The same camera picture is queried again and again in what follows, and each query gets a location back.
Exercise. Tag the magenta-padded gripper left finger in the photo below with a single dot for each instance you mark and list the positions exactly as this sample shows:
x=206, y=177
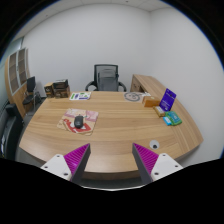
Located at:
x=59, y=165

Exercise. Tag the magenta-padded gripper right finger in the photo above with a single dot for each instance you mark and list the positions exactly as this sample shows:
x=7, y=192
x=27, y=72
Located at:
x=163, y=165

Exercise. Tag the black computer mouse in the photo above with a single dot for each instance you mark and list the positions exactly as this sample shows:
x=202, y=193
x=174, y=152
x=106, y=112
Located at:
x=78, y=122

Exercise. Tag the blue packet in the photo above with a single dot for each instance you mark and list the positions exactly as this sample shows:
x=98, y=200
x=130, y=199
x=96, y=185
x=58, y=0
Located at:
x=167, y=121

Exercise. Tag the green packet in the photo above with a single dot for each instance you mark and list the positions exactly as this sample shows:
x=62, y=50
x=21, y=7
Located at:
x=175, y=117

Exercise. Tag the beige packet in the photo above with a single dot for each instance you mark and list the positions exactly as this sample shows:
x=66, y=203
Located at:
x=159, y=111

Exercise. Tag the large black armchair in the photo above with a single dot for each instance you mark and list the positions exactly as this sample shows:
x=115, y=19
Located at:
x=9, y=130

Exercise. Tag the orange-brown box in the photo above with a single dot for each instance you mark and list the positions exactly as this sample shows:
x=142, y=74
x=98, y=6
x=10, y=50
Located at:
x=150, y=101

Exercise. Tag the purple card package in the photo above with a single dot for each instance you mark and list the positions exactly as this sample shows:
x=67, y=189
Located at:
x=168, y=99

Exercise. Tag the white green-printed sheet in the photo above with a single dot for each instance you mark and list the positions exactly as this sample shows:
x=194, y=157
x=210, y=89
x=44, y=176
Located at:
x=80, y=96

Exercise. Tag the brown printed carton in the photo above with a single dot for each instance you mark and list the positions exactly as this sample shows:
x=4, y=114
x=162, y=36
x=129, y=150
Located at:
x=62, y=93

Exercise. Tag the small dark brown carton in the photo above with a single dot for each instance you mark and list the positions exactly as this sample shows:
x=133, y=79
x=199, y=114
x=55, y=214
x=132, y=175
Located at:
x=49, y=90

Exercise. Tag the black printed carton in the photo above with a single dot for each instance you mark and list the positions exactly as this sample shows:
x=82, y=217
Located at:
x=60, y=84

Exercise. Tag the wooden side desk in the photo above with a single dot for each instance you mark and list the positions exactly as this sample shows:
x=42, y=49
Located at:
x=150, y=83

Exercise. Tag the small black chair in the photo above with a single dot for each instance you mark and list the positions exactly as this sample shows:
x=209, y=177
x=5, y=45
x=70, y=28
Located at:
x=30, y=85

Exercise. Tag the wooden shelf cabinet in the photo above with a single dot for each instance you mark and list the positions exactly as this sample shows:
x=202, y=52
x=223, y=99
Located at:
x=16, y=76

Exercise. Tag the black mesh office chair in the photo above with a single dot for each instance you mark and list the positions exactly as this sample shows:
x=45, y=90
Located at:
x=106, y=78

